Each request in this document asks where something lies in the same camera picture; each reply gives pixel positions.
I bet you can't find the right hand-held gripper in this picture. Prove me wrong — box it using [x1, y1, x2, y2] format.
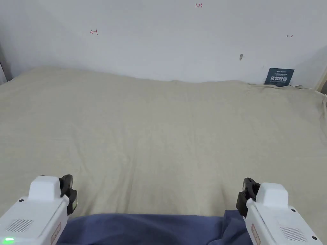
[236, 177, 325, 245]

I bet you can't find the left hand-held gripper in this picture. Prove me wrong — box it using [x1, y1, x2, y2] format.
[0, 174, 78, 245]

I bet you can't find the dark blue printed sign card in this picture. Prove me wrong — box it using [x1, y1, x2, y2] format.
[264, 68, 295, 87]

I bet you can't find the bed with beige sheet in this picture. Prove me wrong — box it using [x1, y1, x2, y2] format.
[0, 66, 327, 245]

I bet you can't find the dark blue garment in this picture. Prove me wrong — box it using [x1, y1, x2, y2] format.
[56, 210, 252, 245]

